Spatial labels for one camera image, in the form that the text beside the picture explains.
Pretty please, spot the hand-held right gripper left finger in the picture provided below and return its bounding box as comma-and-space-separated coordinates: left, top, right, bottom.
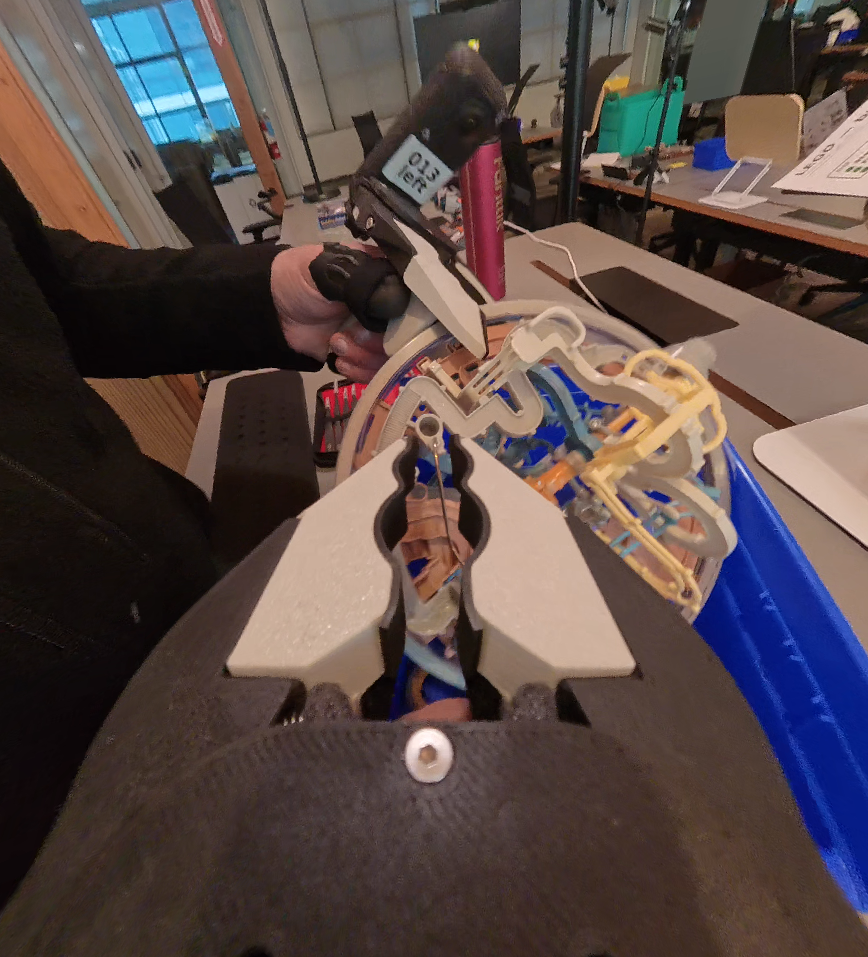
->
225, 438, 414, 721

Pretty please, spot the small blue plastic bin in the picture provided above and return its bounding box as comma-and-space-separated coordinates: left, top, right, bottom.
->
692, 441, 868, 915

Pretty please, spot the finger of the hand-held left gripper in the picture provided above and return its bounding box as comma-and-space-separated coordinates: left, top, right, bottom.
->
440, 254, 493, 309
393, 219, 490, 358

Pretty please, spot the plastic ball maze puzzle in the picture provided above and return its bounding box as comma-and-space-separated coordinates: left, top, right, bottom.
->
335, 299, 739, 685

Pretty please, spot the black dotted wrist rest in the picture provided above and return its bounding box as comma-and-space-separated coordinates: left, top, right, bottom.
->
210, 370, 321, 571

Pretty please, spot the white cable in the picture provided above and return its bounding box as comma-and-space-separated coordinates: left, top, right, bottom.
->
505, 220, 608, 313

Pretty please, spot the person's black clothing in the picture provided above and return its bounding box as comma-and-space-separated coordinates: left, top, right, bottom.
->
0, 105, 220, 957

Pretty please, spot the person's left hand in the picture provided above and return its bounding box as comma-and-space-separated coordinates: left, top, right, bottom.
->
270, 241, 392, 384

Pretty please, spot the pink metal bottle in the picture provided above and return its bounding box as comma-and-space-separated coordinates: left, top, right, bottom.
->
460, 141, 508, 302

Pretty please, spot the black desk mat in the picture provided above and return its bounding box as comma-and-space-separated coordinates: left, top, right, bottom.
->
572, 267, 738, 347

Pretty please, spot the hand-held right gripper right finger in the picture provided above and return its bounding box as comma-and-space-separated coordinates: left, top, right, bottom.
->
451, 434, 637, 721

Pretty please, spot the green storage crate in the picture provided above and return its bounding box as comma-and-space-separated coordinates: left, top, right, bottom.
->
597, 75, 686, 157

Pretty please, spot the black monitor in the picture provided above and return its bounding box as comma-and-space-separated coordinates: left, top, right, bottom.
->
413, 0, 523, 88

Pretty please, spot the red black tool kit case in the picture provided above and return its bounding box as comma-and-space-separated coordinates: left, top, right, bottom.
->
313, 380, 370, 469

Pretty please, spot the person's left forearm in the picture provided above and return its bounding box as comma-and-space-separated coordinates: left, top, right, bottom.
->
45, 224, 323, 378

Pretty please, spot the black tripod pole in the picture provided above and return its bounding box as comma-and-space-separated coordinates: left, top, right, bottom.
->
560, 0, 594, 224

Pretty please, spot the small tan book stand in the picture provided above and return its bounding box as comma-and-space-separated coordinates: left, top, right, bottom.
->
699, 93, 806, 209

